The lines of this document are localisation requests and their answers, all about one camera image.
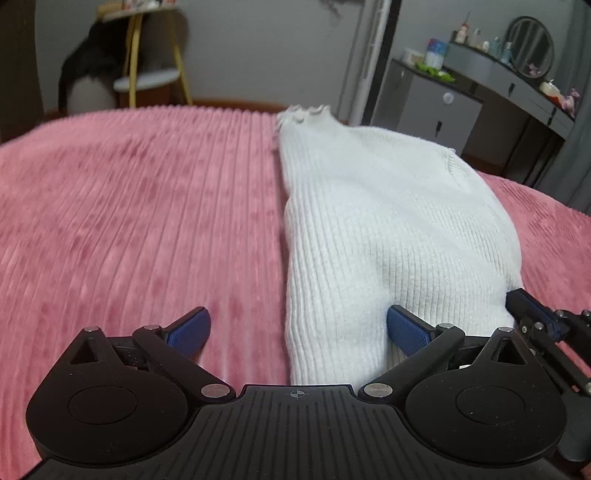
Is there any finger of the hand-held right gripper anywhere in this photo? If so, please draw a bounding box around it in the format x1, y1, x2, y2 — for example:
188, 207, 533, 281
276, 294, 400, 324
554, 308, 591, 352
505, 288, 591, 396

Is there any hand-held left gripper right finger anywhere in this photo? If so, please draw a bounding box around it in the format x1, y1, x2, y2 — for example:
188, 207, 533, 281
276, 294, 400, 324
360, 304, 527, 402

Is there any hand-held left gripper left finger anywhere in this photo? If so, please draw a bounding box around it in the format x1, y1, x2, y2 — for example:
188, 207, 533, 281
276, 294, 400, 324
69, 305, 237, 402

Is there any white knit sweater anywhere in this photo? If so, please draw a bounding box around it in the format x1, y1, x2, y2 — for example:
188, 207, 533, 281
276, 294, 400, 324
274, 104, 525, 387

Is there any pink ribbed blanket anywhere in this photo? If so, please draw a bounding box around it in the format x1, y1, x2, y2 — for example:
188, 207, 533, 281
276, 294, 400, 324
0, 105, 591, 480

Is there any grey curtain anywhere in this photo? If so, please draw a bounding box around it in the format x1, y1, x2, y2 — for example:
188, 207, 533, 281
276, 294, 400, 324
536, 0, 591, 214

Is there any grey drawer cabinet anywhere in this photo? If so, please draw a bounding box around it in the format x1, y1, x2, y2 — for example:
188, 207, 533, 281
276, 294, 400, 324
371, 58, 485, 156

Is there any grey vanity desk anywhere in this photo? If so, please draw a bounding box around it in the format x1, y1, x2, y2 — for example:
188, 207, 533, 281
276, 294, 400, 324
445, 41, 576, 186

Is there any white bin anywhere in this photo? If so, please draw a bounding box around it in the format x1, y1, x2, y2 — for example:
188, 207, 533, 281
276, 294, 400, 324
69, 74, 119, 114

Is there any round yellow-legged side table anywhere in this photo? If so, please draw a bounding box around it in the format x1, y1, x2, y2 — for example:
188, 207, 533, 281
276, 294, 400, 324
95, 0, 194, 110

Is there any green packet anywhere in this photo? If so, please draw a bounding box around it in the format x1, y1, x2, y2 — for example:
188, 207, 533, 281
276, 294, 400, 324
415, 62, 456, 83

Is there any round black-framed mirror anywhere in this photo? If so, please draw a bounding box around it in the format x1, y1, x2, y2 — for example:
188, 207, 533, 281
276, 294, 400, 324
503, 16, 556, 79

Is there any blue and white canister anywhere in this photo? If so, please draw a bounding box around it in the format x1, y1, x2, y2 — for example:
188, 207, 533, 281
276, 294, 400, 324
424, 38, 450, 68

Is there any black garment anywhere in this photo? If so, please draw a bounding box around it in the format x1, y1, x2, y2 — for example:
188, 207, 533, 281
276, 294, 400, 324
57, 21, 135, 114

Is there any dark wooden door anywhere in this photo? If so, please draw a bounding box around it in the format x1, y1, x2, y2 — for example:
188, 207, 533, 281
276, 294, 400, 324
0, 0, 45, 145

